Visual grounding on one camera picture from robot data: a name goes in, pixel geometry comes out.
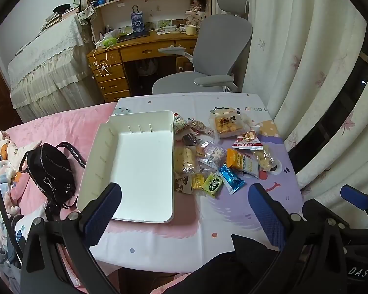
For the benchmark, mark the white lace cover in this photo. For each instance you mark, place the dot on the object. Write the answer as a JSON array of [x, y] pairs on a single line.
[[49, 67]]

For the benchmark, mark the dark cloth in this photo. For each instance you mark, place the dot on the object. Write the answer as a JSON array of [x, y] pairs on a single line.
[[217, 275]]

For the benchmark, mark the small orange snack packet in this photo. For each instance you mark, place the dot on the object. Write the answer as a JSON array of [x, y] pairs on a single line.
[[200, 150]]

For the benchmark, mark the green snack packet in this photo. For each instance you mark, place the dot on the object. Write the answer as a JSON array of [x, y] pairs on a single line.
[[212, 186]]

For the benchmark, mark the clear yellow biscuit bag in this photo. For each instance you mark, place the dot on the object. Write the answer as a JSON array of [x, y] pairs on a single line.
[[228, 124]]

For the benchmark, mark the brown haired doll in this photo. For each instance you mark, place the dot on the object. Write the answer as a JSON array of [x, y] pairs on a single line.
[[197, 3]]

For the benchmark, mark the dark chocolate cake packet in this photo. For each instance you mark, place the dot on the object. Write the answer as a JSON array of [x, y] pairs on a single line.
[[191, 140]]

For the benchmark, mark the stack of flat books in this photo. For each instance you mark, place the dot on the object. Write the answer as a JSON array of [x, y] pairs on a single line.
[[56, 18]]

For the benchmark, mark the white red label packet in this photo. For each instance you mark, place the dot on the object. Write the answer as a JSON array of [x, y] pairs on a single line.
[[180, 124]]

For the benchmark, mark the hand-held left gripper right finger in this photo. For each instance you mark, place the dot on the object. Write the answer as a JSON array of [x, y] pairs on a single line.
[[265, 214]]

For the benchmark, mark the cartoon printed tablecloth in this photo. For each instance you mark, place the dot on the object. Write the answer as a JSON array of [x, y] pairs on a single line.
[[227, 214]]

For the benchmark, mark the wooden bookshelf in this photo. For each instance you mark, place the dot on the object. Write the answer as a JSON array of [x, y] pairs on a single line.
[[159, 1]]

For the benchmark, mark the blue gift bag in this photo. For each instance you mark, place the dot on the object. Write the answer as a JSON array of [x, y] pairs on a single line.
[[137, 21]]

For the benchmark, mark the cream mug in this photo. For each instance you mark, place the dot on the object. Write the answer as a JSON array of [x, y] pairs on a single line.
[[190, 30]]

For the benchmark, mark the green tissue packet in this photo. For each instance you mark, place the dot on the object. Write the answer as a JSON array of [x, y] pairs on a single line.
[[109, 42]]

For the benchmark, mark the cartoon printed quilt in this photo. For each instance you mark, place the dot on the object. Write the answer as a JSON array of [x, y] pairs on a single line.
[[3, 190]]

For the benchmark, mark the clear puffed snack packet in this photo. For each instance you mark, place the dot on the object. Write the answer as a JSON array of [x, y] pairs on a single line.
[[265, 157]]

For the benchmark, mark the red and white snack packet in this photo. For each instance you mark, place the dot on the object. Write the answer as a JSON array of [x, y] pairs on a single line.
[[248, 142]]

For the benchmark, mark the clear white label packet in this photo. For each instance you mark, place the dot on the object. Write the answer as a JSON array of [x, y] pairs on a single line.
[[214, 156]]

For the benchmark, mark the wooden desk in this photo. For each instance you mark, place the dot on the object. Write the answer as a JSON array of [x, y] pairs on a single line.
[[141, 50]]

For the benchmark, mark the grey office chair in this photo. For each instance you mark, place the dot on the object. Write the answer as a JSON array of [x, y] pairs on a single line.
[[224, 36]]

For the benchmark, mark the printed cloth pouch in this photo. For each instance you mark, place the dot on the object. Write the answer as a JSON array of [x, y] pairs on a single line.
[[87, 13]]

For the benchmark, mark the blue snack packet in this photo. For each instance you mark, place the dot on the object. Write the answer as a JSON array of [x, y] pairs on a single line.
[[231, 180]]

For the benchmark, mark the white plastic storage tray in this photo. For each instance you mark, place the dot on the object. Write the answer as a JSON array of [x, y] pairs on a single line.
[[141, 159]]

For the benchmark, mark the white leaf print curtain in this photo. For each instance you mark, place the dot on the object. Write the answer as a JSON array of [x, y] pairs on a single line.
[[294, 52]]

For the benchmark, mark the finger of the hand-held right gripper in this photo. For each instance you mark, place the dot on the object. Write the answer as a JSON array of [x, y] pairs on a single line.
[[354, 194]]

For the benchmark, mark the small yellow snack packet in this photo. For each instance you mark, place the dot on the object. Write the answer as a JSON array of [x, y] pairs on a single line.
[[198, 181]]

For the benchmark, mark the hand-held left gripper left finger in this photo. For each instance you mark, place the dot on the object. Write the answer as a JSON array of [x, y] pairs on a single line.
[[102, 214]]

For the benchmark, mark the clear crumbly pastry bag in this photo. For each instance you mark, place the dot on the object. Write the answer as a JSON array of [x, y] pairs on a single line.
[[185, 159]]

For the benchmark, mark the clear brown candy packet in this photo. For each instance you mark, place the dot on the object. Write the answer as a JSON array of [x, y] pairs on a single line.
[[199, 127]]

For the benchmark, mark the black handbag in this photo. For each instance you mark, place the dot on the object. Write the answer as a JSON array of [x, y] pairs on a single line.
[[49, 171]]

